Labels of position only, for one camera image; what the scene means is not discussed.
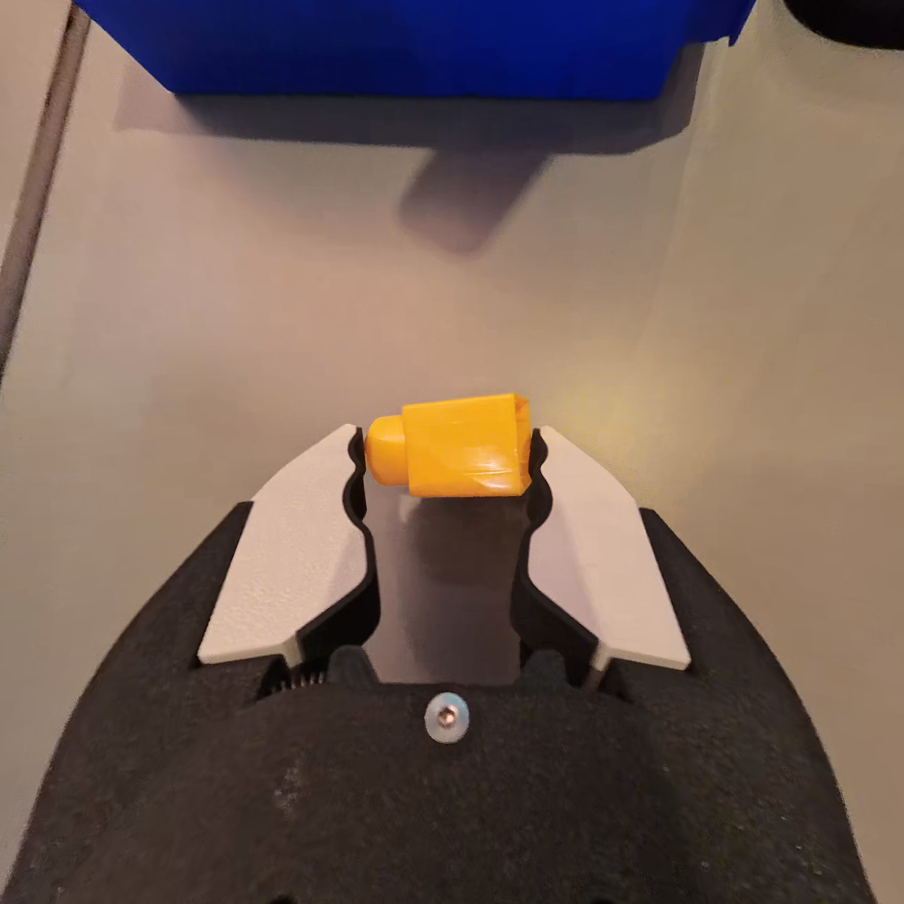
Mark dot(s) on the blue plastic bin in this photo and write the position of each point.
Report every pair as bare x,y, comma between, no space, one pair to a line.
424,42

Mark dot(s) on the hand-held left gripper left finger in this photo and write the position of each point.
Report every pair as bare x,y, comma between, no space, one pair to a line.
289,572

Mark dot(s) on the yellow one-stud block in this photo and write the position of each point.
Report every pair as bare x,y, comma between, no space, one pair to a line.
459,445

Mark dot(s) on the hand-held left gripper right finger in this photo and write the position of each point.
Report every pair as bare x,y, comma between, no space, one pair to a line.
607,579

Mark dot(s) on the black wrist rest pad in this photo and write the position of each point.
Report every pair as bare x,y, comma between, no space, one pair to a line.
847,21

